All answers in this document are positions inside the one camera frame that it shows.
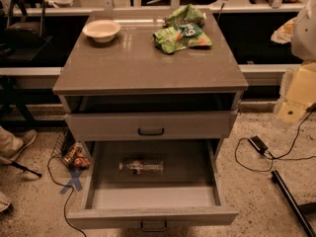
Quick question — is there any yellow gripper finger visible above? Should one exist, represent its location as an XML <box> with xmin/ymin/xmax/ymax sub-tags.
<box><xmin>274</xmin><ymin>62</ymin><xmax>316</xmax><ymax>126</ymax></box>

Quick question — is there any clear plastic water bottle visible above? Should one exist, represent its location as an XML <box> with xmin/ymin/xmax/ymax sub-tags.
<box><xmin>118</xmin><ymin>159</ymin><xmax>164</xmax><ymax>175</ymax></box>

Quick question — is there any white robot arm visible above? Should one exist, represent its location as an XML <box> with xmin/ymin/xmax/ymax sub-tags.
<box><xmin>271</xmin><ymin>0</ymin><xmax>316</xmax><ymax>126</ymax></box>

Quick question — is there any closed upper grey drawer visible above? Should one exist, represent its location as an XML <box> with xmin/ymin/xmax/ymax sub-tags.
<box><xmin>65</xmin><ymin>111</ymin><xmax>237</xmax><ymax>141</ymax></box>

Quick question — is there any grey drawer cabinet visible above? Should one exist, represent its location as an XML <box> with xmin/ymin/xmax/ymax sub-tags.
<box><xmin>52</xmin><ymin>7</ymin><xmax>250</xmax><ymax>230</ymax></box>

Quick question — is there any open bottom grey drawer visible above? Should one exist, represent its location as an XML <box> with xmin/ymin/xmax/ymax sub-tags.
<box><xmin>67</xmin><ymin>140</ymin><xmax>238</xmax><ymax>231</ymax></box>

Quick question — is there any black power adapter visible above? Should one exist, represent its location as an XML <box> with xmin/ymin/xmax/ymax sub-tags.
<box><xmin>248</xmin><ymin>136</ymin><xmax>268</xmax><ymax>154</ymax></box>

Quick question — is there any black metal stand leg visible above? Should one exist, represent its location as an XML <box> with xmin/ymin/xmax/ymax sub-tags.
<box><xmin>272</xmin><ymin>170</ymin><xmax>316</xmax><ymax>237</ymax></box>

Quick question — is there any rear green chip bag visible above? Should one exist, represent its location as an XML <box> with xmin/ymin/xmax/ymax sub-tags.
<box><xmin>164</xmin><ymin>4</ymin><xmax>205</xmax><ymax>27</ymax></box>

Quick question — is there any green chip bag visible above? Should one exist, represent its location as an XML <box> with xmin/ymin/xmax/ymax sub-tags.
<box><xmin>164</xmin><ymin>4</ymin><xmax>205</xmax><ymax>27</ymax></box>
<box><xmin>153</xmin><ymin>23</ymin><xmax>212</xmax><ymax>54</ymax></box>

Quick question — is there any front green chip bag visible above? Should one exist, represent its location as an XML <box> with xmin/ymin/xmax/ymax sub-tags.
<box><xmin>153</xmin><ymin>23</ymin><xmax>212</xmax><ymax>54</ymax></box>

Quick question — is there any white bowl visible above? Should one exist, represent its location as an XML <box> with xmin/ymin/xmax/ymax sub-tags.
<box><xmin>82</xmin><ymin>20</ymin><xmax>120</xmax><ymax>43</ymax></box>

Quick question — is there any blue tape cross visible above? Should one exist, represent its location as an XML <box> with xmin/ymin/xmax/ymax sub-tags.
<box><xmin>59</xmin><ymin>168</ymin><xmax>83</xmax><ymax>195</ymax></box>

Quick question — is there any person's grey shoe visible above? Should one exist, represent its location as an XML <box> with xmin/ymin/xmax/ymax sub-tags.
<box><xmin>0</xmin><ymin>126</ymin><xmax>38</xmax><ymax>164</ymax></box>

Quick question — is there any black chair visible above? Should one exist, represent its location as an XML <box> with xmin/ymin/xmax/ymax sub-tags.
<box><xmin>0</xmin><ymin>0</ymin><xmax>50</xmax><ymax>61</ymax></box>

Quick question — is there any black rod on floor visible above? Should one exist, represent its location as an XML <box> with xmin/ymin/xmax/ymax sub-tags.
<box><xmin>9</xmin><ymin>161</ymin><xmax>42</xmax><ymax>178</ymax></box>

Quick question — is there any black adapter cable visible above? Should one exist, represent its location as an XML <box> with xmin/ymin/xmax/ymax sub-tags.
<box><xmin>234</xmin><ymin>109</ymin><xmax>316</xmax><ymax>174</ymax></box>

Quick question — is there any wire basket with snacks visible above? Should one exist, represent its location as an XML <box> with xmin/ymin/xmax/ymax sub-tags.
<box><xmin>51</xmin><ymin>127</ymin><xmax>91</xmax><ymax>169</ymax></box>

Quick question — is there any black floor cable left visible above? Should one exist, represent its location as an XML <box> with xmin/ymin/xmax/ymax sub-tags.
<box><xmin>46</xmin><ymin>155</ymin><xmax>87</xmax><ymax>237</ymax></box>

